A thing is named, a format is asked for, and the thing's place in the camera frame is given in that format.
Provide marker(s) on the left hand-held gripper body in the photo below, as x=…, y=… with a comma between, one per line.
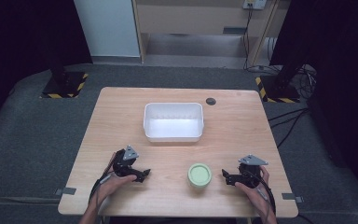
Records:
x=125, y=161

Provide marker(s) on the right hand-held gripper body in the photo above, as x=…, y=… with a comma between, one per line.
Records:
x=251, y=169

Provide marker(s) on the light green round jar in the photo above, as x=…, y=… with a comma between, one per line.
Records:
x=199, y=174

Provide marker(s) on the white plastic bin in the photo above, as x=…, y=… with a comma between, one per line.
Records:
x=173, y=127

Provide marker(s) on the person's right hand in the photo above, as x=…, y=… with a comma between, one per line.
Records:
x=254, y=194

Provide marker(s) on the person's left hand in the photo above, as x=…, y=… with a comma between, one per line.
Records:
x=115, y=186

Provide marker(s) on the black table grommet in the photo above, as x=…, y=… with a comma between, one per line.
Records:
x=210, y=101

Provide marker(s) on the black stand with striped base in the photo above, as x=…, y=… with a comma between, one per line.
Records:
x=63, y=85
x=279, y=88

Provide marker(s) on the dark curtain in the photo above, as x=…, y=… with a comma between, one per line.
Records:
x=341, y=77
x=28, y=46

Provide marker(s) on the grey table bracket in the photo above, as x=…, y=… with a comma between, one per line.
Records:
x=290, y=197
x=66, y=191

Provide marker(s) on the white wall socket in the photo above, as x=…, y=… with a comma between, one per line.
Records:
x=254, y=3

